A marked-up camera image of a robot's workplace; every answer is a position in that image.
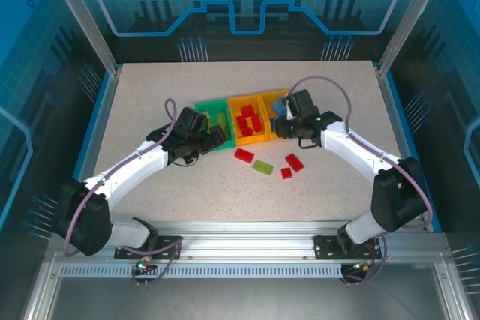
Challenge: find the large red lego brick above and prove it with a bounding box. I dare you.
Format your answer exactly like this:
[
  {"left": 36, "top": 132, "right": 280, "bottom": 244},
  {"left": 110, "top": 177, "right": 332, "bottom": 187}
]
[{"left": 234, "top": 148, "right": 255, "bottom": 164}]

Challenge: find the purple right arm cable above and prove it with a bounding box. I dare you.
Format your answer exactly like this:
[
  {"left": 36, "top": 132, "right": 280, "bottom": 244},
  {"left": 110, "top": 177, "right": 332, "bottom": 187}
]
[{"left": 287, "top": 75, "right": 434, "bottom": 231}]

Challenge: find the aluminium frame post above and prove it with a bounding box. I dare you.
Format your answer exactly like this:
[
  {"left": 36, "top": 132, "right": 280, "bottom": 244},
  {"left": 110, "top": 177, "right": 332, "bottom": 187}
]
[
  {"left": 376, "top": 0, "right": 451, "bottom": 78},
  {"left": 40, "top": 0, "right": 123, "bottom": 78}
]

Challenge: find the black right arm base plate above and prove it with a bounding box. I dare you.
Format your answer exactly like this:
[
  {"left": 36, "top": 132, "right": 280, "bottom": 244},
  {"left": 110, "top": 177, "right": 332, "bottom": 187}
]
[{"left": 313, "top": 233, "right": 383, "bottom": 260}]

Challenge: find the slotted metal cable duct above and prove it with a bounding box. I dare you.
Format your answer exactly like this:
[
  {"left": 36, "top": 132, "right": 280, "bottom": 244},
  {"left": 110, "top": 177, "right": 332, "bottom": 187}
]
[{"left": 59, "top": 264, "right": 346, "bottom": 278}]

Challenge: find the yellow plastic bin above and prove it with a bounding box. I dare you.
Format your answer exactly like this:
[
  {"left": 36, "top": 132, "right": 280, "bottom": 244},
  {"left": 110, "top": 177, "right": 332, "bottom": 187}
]
[
  {"left": 227, "top": 94, "right": 274, "bottom": 148},
  {"left": 259, "top": 89, "right": 297, "bottom": 141}
]

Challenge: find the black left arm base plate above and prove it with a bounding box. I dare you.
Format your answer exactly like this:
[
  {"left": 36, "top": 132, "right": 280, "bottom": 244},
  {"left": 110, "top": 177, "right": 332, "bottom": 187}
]
[{"left": 114, "top": 235, "right": 184, "bottom": 261}]

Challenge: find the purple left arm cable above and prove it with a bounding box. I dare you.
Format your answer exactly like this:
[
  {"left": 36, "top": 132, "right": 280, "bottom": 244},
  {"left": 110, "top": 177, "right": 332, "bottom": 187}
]
[{"left": 64, "top": 97, "right": 185, "bottom": 257}]

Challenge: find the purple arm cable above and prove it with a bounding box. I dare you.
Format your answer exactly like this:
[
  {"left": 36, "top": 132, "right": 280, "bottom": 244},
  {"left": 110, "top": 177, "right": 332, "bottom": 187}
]
[
  {"left": 64, "top": 97, "right": 185, "bottom": 257},
  {"left": 287, "top": 75, "right": 434, "bottom": 231}
]

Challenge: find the green plastic bin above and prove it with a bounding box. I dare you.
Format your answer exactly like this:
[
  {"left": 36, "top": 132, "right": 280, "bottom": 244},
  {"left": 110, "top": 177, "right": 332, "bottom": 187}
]
[{"left": 194, "top": 97, "right": 238, "bottom": 152}]

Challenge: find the long green lego brick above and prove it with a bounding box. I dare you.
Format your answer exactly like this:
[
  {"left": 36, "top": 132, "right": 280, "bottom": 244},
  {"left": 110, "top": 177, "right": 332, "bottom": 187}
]
[{"left": 253, "top": 160, "right": 275, "bottom": 176}]

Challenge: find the aluminium frame rail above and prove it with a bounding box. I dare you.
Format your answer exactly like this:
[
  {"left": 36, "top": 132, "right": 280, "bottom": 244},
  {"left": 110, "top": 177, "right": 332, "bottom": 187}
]
[{"left": 48, "top": 220, "right": 451, "bottom": 262}]

